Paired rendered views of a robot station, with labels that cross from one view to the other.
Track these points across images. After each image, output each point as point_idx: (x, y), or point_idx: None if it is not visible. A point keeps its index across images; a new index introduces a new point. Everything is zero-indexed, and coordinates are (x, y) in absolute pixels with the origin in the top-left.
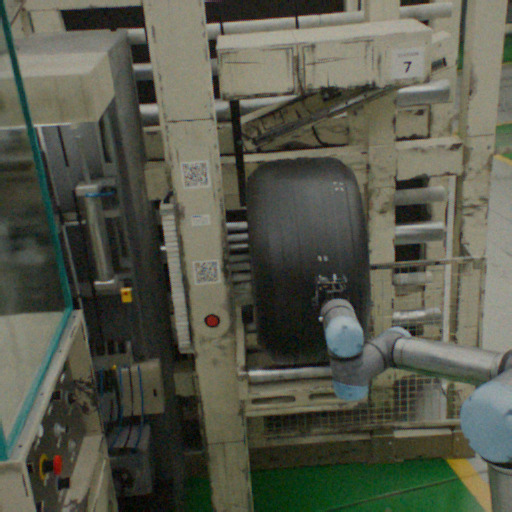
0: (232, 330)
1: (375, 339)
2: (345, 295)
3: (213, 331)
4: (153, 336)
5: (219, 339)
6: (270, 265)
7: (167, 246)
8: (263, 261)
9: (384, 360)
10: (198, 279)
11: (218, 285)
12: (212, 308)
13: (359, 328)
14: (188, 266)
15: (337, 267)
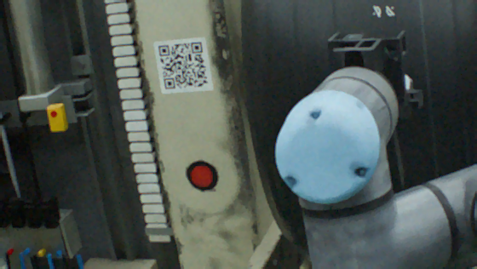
0: (245, 199)
1: (445, 177)
2: (397, 74)
3: (206, 199)
4: (143, 217)
5: (220, 218)
6: (267, 25)
7: (109, 13)
8: (255, 18)
9: (453, 227)
10: (167, 81)
11: (209, 95)
12: (200, 147)
13: (364, 122)
14: (146, 53)
15: (416, 33)
